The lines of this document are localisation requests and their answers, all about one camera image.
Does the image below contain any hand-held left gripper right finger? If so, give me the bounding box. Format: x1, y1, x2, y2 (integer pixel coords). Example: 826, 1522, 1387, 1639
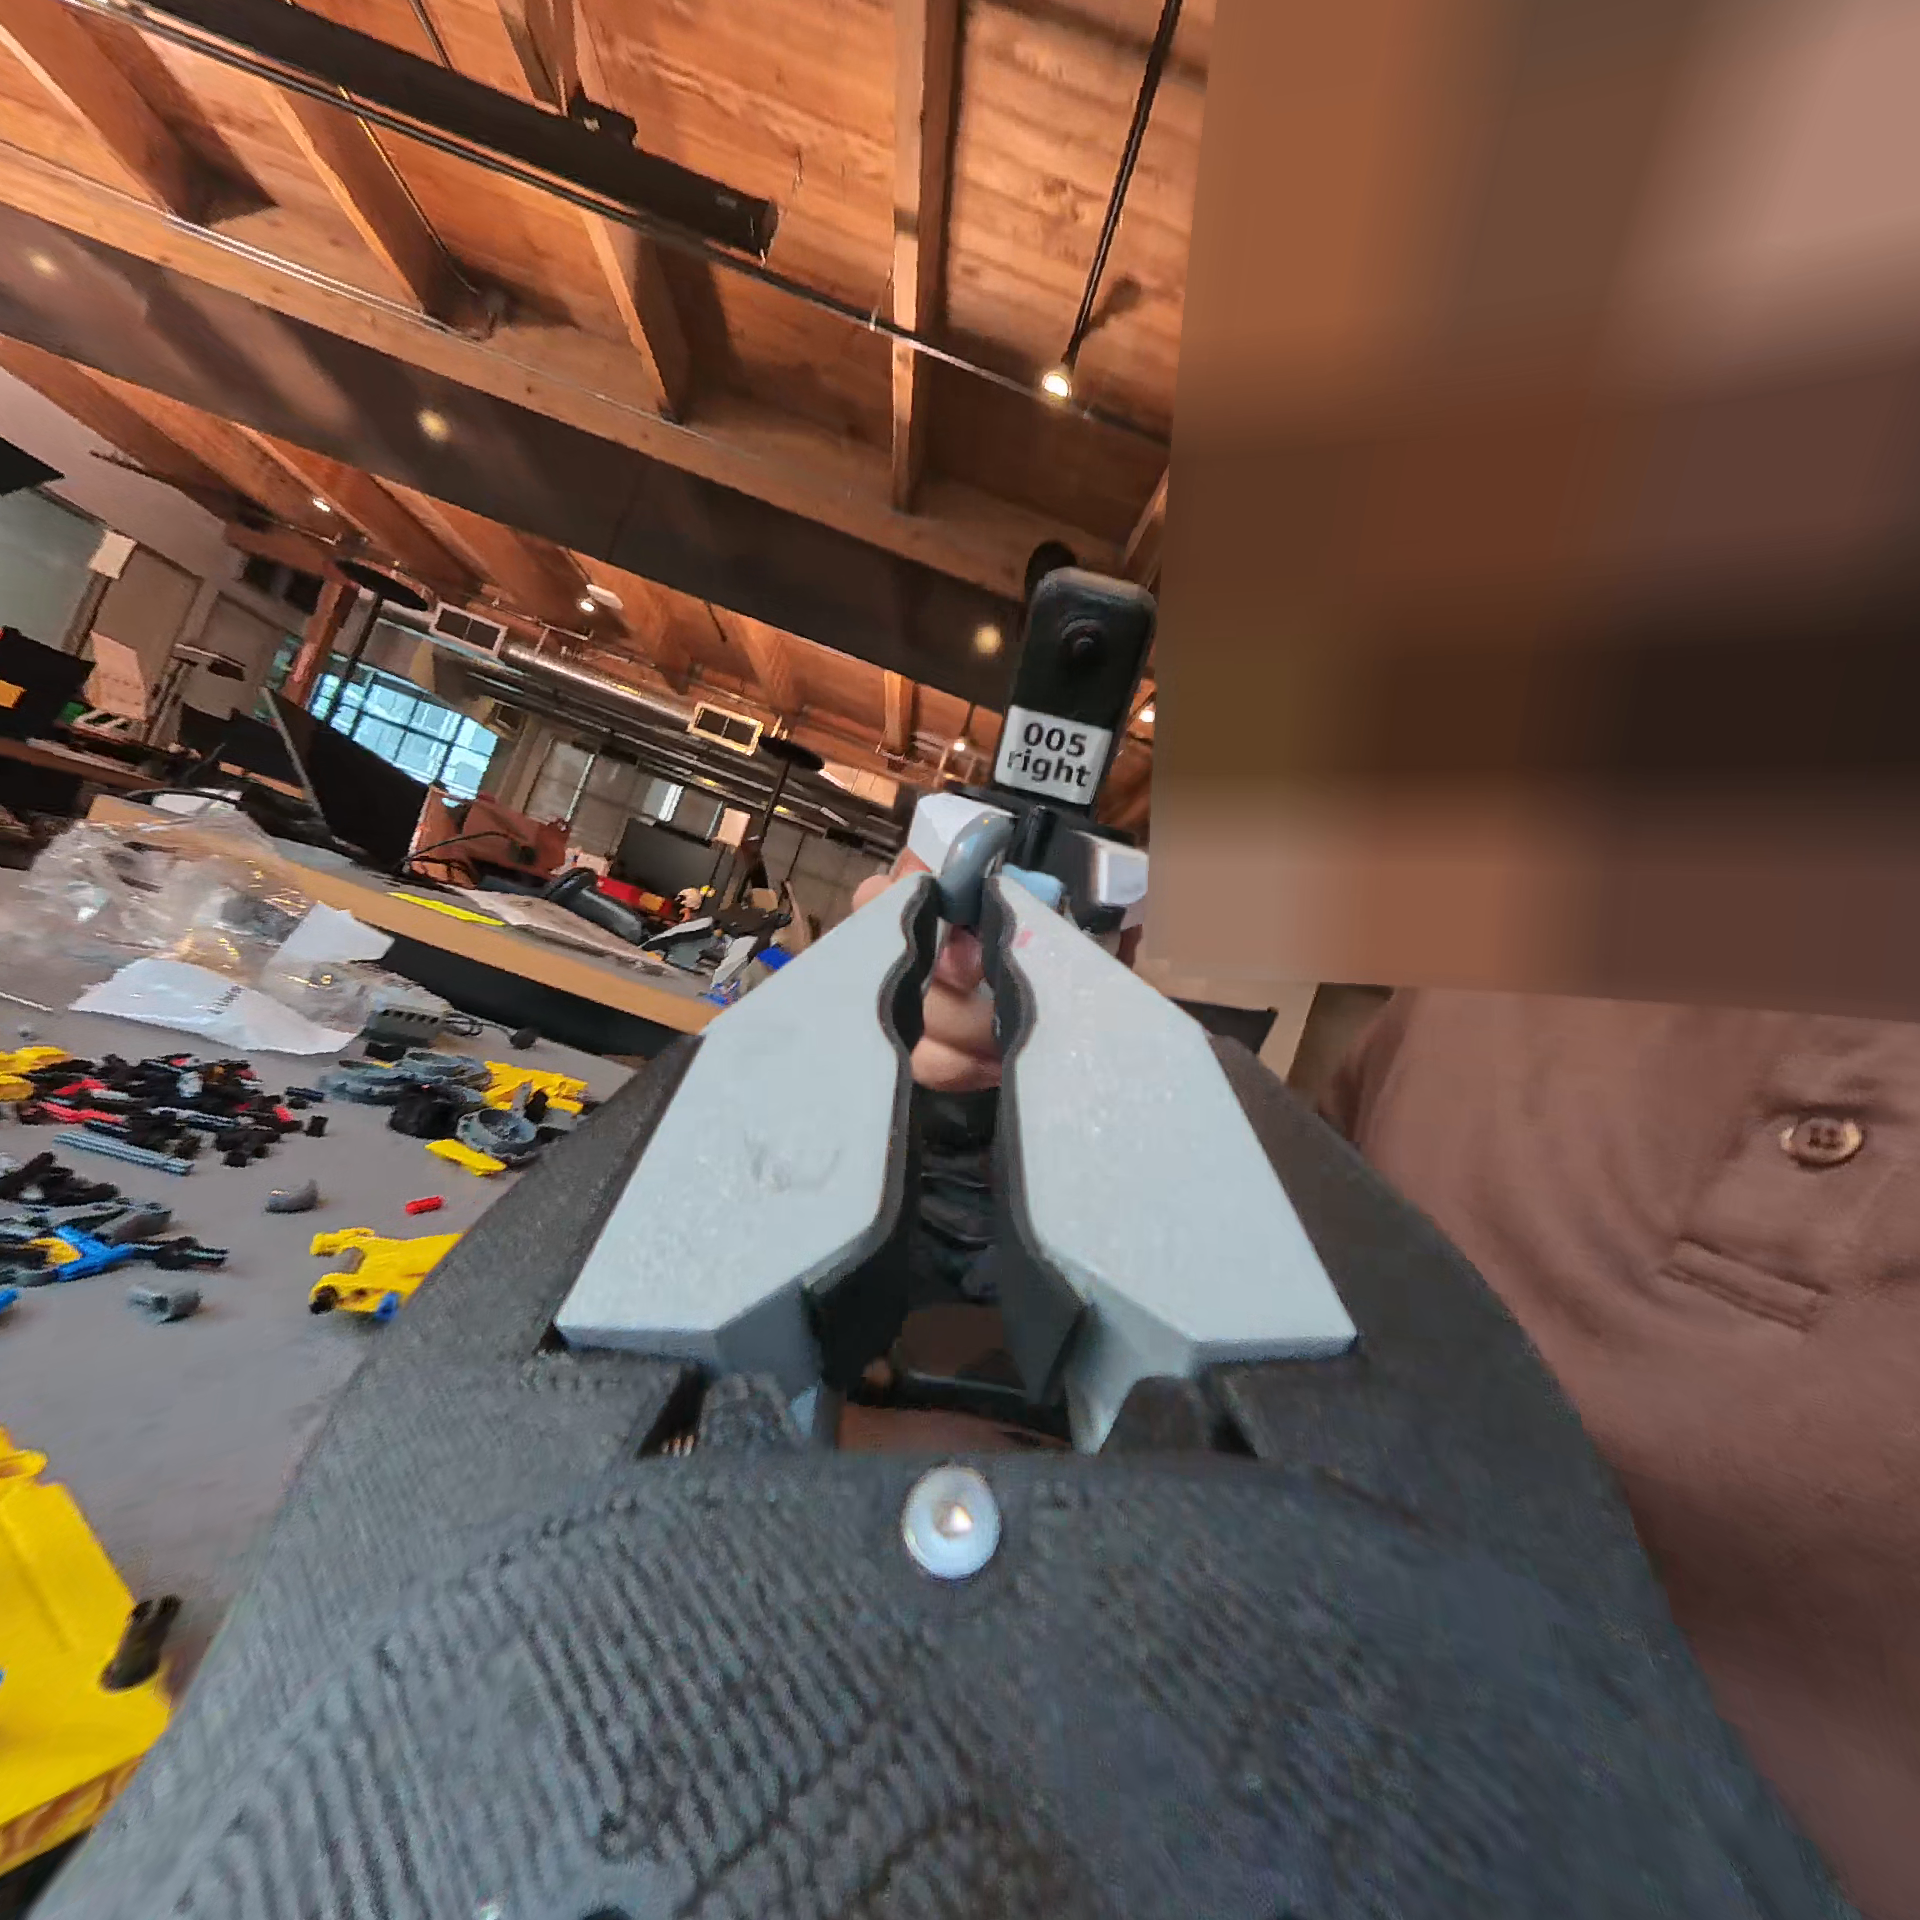
984, 895, 1361, 1419

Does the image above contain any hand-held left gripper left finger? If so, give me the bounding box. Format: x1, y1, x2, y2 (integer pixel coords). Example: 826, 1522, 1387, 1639
554, 895, 938, 1398

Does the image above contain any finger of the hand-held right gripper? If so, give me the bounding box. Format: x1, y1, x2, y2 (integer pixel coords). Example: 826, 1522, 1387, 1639
1031, 837, 1154, 939
908, 794, 999, 885

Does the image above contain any yellow curved brick assembly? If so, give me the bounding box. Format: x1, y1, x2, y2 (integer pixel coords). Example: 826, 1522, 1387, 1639
308, 1224, 467, 1321

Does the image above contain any pile of small brick parts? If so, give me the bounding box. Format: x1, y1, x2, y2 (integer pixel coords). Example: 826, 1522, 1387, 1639
0, 1046, 331, 1292

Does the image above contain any yellow and black brick assembly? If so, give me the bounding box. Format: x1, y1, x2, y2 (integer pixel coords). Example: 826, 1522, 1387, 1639
0, 1434, 182, 1868

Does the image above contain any grey desk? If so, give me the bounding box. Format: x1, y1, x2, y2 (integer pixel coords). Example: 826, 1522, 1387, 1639
0, 872, 660, 1802

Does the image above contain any person's right hand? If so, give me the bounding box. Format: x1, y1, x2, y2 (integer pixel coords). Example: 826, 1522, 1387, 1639
908, 935, 1005, 1097

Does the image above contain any pile of wheels and tires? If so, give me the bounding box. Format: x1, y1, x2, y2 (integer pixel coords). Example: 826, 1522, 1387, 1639
316, 1046, 601, 1179

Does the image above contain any wooden side table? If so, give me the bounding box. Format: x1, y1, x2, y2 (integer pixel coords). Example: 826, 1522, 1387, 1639
93, 796, 737, 1051

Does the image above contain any person in brown shirt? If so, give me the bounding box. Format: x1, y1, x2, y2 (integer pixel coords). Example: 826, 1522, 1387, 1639
1276, 985, 1920, 1920

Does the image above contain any window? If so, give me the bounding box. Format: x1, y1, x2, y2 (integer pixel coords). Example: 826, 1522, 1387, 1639
311, 667, 508, 798

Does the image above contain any clear plastic bag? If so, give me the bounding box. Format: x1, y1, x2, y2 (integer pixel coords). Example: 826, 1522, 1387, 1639
16, 825, 319, 963

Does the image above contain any black ceiling rail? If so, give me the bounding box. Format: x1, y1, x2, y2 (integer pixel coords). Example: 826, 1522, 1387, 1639
121, 0, 776, 257

